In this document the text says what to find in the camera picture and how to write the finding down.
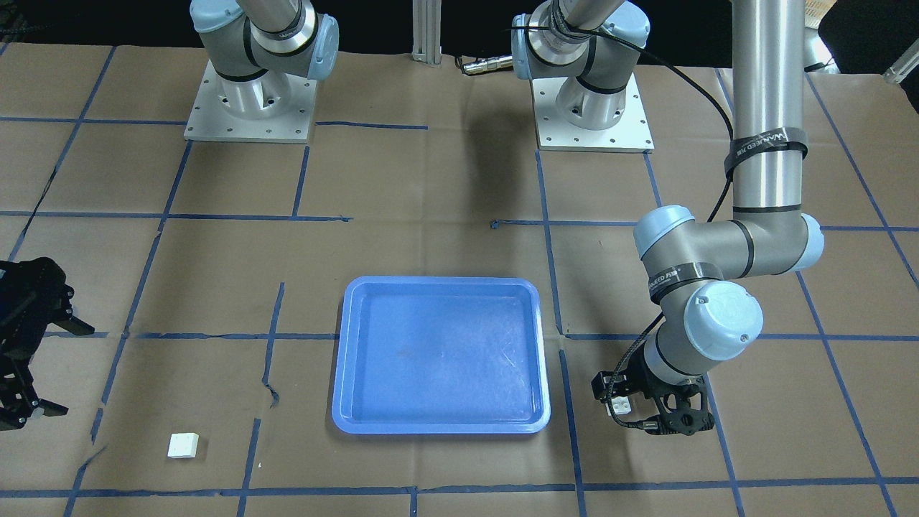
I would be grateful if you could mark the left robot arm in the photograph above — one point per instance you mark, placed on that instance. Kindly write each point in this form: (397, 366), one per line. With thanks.
(579, 57)

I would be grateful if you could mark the aluminium frame post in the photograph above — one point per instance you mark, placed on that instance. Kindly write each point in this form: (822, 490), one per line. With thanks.
(426, 32)

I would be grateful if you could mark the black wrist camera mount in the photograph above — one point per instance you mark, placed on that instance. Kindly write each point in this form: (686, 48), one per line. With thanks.
(608, 384)

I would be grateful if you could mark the blue plastic tray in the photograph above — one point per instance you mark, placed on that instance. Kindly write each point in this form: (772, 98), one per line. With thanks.
(440, 355)

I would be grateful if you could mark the white block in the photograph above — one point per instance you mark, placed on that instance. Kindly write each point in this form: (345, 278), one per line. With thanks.
(183, 445)
(619, 406)

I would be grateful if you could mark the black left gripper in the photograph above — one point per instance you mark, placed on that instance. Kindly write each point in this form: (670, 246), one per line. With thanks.
(645, 380)

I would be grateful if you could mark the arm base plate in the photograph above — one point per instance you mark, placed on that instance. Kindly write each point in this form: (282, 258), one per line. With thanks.
(571, 118)
(274, 108)

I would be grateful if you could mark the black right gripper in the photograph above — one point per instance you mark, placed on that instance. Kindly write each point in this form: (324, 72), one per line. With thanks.
(29, 293)

